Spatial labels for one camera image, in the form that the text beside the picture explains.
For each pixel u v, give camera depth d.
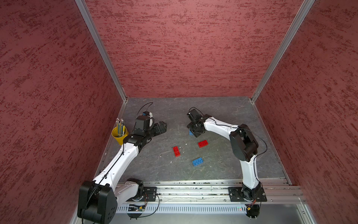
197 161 0.85
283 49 0.89
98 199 0.38
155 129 0.73
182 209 0.77
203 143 0.94
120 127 0.85
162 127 0.74
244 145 0.53
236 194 0.74
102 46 0.87
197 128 0.71
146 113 0.73
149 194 0.73
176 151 0.90
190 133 0.90
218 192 0.76
